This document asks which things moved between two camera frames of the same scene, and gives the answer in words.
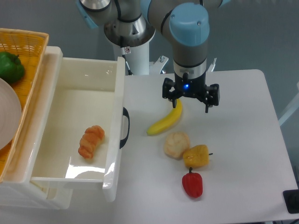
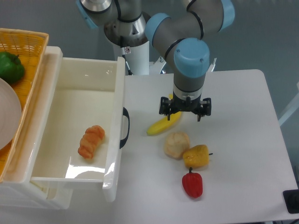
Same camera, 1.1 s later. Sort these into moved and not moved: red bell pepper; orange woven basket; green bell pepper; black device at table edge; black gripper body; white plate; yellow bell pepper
Moved: black gripper body
Not moved: black device at table edge; yellow bell pepper; red bell pepper; orange woven basket; green bell pepper; white plate
